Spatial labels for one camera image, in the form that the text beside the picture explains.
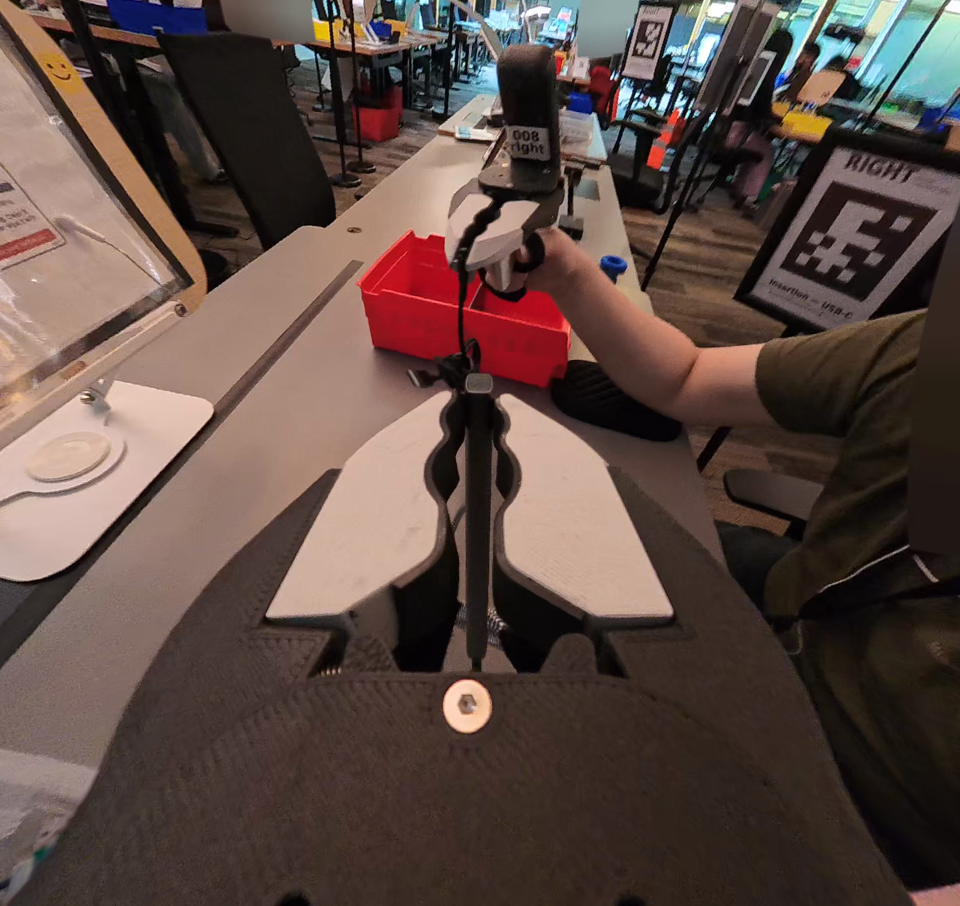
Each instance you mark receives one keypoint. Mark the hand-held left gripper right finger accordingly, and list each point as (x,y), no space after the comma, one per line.
(577,524)

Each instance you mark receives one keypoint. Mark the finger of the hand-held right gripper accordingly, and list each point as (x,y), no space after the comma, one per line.
(461,228)
(506,235)

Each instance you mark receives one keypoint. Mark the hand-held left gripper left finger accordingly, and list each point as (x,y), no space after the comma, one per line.
(367,524)

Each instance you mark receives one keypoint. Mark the red plastic bin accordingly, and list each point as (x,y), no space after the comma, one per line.
(420,306)

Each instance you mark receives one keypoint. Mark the dark grey usb hub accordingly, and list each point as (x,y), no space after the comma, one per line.
(478,509)

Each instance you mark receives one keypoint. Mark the person's right forearm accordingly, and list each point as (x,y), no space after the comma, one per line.
(660,351)

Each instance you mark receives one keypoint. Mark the person's right hand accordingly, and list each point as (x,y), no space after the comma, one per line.
(562,261)

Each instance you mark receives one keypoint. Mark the blue plastic spool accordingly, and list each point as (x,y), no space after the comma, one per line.
(613,265)

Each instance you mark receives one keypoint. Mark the black wrist rest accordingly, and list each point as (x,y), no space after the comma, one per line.
(607,404)

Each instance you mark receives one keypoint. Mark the black framed marker sign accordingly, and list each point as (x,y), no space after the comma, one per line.
(649,40)
(847,239)

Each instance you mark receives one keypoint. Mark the red storage crate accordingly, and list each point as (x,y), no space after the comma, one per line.
(379,115)

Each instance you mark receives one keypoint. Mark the yellow storage bin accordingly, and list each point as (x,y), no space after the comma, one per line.
(802,125)

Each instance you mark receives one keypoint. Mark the blue storage bin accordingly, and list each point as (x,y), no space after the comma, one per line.
(154,18)

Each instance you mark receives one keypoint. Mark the wood-framed screen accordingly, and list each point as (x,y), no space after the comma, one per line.
(75,246)

